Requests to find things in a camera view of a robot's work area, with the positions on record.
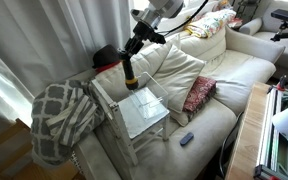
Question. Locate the floral colourful cushion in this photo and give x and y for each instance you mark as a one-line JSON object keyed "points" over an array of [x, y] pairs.
{"points": [[210, 23]]}

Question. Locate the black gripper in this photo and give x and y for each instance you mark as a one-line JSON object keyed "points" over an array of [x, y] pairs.
{"points": [[142, 32]]}

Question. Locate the black remote control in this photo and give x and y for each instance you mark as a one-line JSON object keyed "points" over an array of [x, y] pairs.
{"points": [[189, 136]]}

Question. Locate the beige sofa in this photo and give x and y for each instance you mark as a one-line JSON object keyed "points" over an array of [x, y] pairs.
{"points": [[236, 61]]}

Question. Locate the black camera on stand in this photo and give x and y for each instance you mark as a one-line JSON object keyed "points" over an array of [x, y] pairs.
{"points": [[283, 16]]}

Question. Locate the wooden stair steps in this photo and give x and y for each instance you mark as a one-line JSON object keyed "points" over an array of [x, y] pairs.
{"points": [[32, 171]]}

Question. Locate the grey white patterned blanket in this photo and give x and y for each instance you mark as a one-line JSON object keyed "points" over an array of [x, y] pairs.
{"points": [[63, 114]]}

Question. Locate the large beige cushion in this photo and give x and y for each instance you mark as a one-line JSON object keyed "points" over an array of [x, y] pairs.
{"points": [[176, 75]]}

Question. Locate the black yellow torch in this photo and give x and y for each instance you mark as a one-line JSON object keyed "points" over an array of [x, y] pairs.
{"points": [[131, 81]]}

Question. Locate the black fedora hat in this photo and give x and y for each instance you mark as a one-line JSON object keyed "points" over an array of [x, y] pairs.
{"points": [[105, 56]]}

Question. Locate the clear acrylic box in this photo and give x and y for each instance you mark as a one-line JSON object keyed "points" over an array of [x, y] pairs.
{"points": [[150, 99]]}

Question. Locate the red patterned cushion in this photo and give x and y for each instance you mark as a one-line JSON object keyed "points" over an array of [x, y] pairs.
{"points": [[202, 90]]}

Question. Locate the small white wooden chair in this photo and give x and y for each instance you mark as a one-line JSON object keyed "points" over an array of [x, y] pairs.
{"points": [[127, 124]]}

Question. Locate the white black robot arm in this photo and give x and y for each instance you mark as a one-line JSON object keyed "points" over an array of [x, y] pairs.
{"points": [[148, 20]]}

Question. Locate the light wooden table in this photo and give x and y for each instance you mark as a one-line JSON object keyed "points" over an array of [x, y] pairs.
{"points": [[246, 148]]}

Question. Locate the white grey curtain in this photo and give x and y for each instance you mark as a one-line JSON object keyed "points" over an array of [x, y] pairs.
{"points": [[43, 41]]}

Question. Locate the aluminium frame rig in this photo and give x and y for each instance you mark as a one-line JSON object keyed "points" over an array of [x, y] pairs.
{"points": [[272, 159]]}

